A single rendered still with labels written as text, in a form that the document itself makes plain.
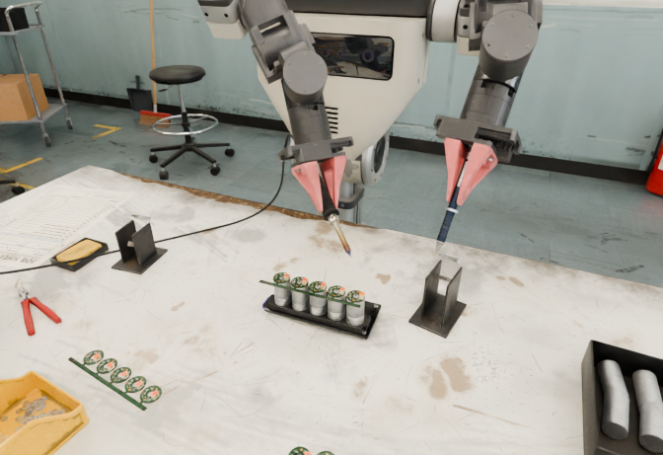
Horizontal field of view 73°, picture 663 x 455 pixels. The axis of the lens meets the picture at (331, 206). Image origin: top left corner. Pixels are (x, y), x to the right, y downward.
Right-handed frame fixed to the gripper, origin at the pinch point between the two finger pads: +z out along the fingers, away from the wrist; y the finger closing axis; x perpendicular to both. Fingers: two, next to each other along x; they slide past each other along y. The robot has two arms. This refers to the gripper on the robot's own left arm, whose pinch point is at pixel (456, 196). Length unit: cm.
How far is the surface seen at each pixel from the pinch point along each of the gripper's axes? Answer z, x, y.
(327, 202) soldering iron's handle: 6.0, -0.1, -17.7
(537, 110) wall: -97, 239, -36
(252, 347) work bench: 28.0, -6.0, -17.9
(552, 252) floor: -9, 181, 2
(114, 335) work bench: 33, -14, -35
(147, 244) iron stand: 23, -4, -47
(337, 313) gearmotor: 19.9, -0.3, -10.1
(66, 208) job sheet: 25, -1, -77
